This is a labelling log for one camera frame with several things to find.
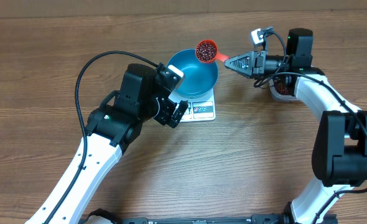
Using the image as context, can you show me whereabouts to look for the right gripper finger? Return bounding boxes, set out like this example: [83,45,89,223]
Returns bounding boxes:
[224,52,252,66]
[225,64,253,78]

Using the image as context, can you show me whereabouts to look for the orange measuring scoop blue handle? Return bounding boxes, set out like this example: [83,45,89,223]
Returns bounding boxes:
[195,40,230,63]

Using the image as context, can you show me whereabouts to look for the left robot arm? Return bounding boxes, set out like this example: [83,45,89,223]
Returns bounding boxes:
[28,63,188,223]

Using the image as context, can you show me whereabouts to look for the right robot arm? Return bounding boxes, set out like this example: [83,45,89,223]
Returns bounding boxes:
[224,27,367,223]

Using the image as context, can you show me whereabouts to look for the white digital kitchen scale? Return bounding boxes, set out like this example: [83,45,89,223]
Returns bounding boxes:
[169,88,216,123]

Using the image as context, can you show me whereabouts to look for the blue metal bowl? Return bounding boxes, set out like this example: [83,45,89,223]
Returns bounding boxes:
[168,49,219,98]

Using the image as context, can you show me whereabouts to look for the red beans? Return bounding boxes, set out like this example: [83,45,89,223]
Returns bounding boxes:
[274,79,289,95]

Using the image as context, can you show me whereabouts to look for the clear plastic container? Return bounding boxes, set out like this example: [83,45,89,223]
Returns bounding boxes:
[268,78,298,102]

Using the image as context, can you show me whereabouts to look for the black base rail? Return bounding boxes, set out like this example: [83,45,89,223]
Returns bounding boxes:
[77,208,338,224]

